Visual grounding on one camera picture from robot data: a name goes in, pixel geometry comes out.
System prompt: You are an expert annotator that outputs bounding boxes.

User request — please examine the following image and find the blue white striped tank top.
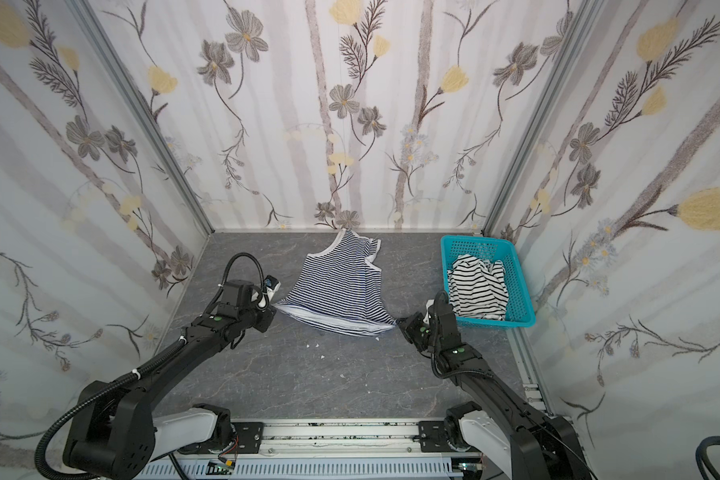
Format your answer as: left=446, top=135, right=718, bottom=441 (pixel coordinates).
left=276, top=229, right=396, bottom=337

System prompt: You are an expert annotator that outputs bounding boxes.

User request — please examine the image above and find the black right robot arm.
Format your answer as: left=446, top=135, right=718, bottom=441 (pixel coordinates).
left=397, top=291, right=596, bottom=479

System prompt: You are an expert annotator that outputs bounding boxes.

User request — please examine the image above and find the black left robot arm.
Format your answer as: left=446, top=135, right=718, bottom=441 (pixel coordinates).
left=34, top=268, right=280, bottom=479

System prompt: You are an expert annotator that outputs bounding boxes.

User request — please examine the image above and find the black white striped tank top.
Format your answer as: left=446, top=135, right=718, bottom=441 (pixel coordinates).
left=447, top=255, right=509, bottom=321

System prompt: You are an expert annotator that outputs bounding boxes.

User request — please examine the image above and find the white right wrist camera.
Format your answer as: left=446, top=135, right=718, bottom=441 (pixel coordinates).
left=423, top=299, right=434, bottom=326

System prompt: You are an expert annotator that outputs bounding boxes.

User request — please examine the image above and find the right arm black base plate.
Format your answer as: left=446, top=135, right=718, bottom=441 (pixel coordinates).
left=417, top=420, right=455, bottom=453

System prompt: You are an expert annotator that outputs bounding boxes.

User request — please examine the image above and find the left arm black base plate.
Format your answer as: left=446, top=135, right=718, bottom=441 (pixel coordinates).
left=228, top=421, right=264, bottom=455

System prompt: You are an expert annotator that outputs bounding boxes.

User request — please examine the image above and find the aluminium mounting rail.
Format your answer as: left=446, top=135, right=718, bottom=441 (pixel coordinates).
left=179, top=416, right=595, bottom=463

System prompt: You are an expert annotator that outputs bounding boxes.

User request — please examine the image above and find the white slotted cable duct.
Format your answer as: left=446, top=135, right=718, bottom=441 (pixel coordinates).
left=134, top=458, right=464, bottom=480

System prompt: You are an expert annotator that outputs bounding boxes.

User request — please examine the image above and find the black corrugated cable hose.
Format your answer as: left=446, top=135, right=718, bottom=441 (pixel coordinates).
left=34, top=335, right=187, bottom=480

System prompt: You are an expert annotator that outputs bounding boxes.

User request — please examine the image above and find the black cable bundle at corner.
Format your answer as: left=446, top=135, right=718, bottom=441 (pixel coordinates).
left=694, top=434, right=720, bottom=480

